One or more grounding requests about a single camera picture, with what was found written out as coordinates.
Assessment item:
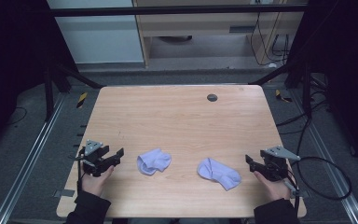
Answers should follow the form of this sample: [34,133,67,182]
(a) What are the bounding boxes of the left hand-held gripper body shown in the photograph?
[79,139,117,178]

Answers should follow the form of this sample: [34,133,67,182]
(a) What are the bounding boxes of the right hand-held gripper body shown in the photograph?
[255,145,301,183]

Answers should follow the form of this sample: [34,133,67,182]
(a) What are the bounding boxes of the light purple sock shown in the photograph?
[136,147,172,176]
[196,157,242,192]

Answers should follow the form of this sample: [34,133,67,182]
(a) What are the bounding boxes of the person's left hand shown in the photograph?
[80,164,116,198]

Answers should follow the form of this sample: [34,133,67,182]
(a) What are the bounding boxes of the person's right hand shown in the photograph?
[253,170,292,203]

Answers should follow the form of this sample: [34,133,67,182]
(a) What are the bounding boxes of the grey tape piece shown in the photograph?
[52,189,76,199]

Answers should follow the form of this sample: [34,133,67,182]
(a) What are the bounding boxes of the yellow and black tape strip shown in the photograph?
[274,89,293,104]
[76,91,89,109]

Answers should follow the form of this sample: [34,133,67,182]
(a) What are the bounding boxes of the black metal stand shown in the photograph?
[42,60,105,123]
[248,60,313,119]

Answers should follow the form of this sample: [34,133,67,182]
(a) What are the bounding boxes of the white cabinet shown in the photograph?
[46,0,146,65]

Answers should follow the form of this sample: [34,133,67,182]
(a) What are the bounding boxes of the light wooden shelf unit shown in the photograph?
[131,0,309,69]

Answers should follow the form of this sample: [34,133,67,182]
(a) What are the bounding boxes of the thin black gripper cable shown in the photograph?
[73,147,86,195]

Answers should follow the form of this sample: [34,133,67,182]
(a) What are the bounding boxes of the black floor cable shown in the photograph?
[274,98,332,136]
[7,106,29,126]

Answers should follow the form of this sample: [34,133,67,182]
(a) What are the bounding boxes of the aluminium floor rail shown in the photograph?
[287,88,358,224]
[0,92,68,224]

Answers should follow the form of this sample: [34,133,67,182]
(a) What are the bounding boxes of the black looped gripper cable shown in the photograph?
[287,156,353,218]

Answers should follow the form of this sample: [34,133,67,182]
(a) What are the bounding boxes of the hanging black cables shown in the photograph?
[249,11,294,68]

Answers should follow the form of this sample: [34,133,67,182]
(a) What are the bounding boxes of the black horizontal frame bar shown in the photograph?
[48,4,310,18]

